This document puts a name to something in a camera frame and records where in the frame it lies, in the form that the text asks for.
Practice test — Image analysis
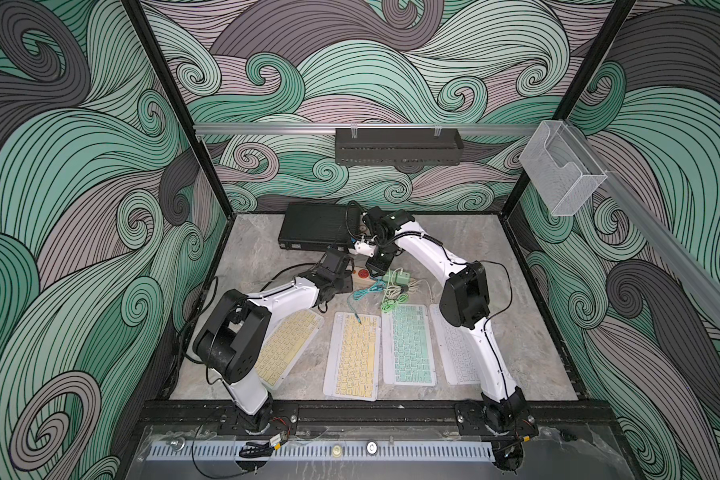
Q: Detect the white wireless keyboard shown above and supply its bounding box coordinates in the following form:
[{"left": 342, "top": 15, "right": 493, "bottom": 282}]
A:
[{"left": 429, "top": 304, "right": 480, "bottom": 386}]

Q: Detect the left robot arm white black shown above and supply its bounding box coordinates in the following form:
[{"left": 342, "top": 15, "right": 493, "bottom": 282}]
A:
[{"left": 193, "top": 248, "right": 353, "bottom": 416}]

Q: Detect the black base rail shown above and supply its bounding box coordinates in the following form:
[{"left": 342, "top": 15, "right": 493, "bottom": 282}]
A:
[{"left": 136, "top": 400, "right": 616, "bottom": 437}]

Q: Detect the green wireless keyboard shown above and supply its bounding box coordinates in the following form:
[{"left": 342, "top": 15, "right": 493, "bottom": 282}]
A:
[{"left": 382, "top": 304, "right": 437, "bottom": 387}]

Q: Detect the yellow wireless keyboard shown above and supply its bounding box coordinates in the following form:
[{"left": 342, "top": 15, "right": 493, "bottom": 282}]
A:
[
  {"left": 323, "top": 312, "right": 381, "bottom": 402},
  {"left": 255, "top": 310, "right": 324, "bottom": 392}
]

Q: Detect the white slotted cable duct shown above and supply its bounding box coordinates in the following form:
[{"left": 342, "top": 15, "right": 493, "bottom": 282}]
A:
[{"left": 146, "top": 440, "right": 495, "bottom": 463}]

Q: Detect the clear acrylic wall holder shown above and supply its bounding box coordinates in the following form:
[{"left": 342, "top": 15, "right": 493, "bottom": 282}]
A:
[{"left": 519, "top": 120, "right": 607, "bottom": 217}]

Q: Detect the black computer box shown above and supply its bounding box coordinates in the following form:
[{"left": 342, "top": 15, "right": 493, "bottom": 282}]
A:
[{"left": 278, "top": 203, "right": 359, "bottom": 252}]

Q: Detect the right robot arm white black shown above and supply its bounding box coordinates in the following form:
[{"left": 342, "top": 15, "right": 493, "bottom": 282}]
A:
[{"left": 344, "top": 201, "right": 535, "bottom": 438}]

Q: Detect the teal charging cable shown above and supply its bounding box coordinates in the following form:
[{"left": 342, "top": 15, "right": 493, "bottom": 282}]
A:
[{"left": 345, "top": 284, "right": 389, "bottom": 325}]

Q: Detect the black power cable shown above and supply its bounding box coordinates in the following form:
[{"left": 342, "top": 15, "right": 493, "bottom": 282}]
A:
[{"left": 177, "top": 261, "right": 319, "bottom": 366}]

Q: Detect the black wall shelf tray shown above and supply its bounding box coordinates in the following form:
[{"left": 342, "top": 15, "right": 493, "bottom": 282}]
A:
[{"left": 334, "top": 127, "right": 464, "bottom": 168}]

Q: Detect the aluminium wall rail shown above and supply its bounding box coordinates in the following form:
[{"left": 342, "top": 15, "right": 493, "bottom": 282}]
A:
[{"left": 194, "top": 122, "right": 540, "bottom": 136}]

